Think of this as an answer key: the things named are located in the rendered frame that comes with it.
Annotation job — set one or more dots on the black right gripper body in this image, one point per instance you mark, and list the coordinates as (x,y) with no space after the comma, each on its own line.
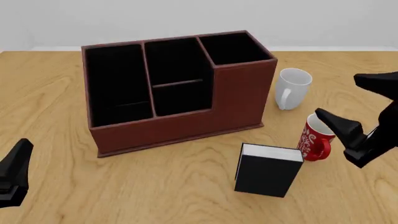
(382,140)

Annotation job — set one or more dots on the red-brown desk caddy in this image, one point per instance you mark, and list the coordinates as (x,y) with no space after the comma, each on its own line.
(239,100)

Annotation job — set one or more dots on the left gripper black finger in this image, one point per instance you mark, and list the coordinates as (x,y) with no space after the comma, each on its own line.
(17,163)

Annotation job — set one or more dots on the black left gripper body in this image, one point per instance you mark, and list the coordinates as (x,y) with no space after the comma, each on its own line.
(12,193)

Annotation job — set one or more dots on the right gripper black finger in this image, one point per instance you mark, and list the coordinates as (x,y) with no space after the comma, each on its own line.
(345,130)
(379,82)

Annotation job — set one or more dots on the white mug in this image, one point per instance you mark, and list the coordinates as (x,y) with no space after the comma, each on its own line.
(293,93)

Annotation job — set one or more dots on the red patterned mug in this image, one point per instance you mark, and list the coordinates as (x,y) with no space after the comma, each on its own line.
(312,142)

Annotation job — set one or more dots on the black book with white pages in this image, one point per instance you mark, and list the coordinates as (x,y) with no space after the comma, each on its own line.
(264,175)

